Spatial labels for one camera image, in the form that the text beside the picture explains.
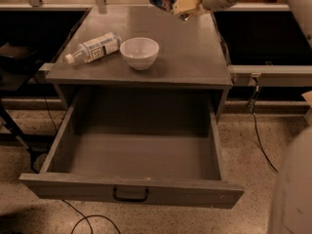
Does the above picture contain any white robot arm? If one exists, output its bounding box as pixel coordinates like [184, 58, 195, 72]
[173, 0, 312, 234]

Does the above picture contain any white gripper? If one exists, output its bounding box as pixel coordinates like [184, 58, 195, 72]
[173, 0, 234, 21]

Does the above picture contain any black stand at left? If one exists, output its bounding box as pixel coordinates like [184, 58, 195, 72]
[0, 42, 44, 174]

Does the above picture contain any black floor cable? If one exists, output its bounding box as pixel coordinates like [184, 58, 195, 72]
[61, 198, 122, 234]
[248, 76, 279, 174]

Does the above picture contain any grey drawer cabinet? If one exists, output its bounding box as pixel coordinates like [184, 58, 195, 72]
[47, 5, 232, 117]

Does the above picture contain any black drawer handle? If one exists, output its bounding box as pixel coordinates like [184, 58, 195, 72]
[112, 187, 149, 203]

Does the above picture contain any white ceramic bowl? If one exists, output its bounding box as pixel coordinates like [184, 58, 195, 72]
[120, 37, 160, 70]

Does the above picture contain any open grey top drawer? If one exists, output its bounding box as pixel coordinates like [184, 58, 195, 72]
[19, 87, 244, 209]

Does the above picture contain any black floor cable right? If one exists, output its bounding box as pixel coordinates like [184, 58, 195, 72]
[248, 76, 279, 174]

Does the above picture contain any clear plastic water bottle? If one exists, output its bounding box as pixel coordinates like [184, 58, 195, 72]
[64, 32, 122, 64]

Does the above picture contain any black floor cable left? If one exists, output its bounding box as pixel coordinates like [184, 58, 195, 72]
[61, 198, 122, 234]

